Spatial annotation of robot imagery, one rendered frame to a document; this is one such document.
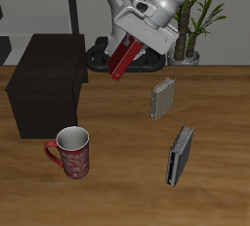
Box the green pot plant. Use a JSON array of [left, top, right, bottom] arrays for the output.
[[167, 0, 230, 68]]

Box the red patterned mug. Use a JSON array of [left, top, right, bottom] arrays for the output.
[[44, 125, 91, 181]]

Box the dark brown desk caddy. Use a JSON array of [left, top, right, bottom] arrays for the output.
[[4, 33, 89, 140]]

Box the red book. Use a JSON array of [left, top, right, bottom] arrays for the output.
[[106, 34, 144, 82]]

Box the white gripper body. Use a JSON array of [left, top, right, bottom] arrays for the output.
[[113, 5, 180, 56]]

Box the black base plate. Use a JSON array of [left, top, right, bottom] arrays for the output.
[[85, 36, 167, 73]]

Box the beige book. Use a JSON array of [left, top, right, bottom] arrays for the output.
[[148, 76, 177, 122]]

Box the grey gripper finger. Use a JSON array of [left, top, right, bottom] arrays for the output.
[[134, 44, 146, 60], [122, 35, 132, 47]]

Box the grey black book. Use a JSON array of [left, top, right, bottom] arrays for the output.
[[164, 123, 196, 188]]

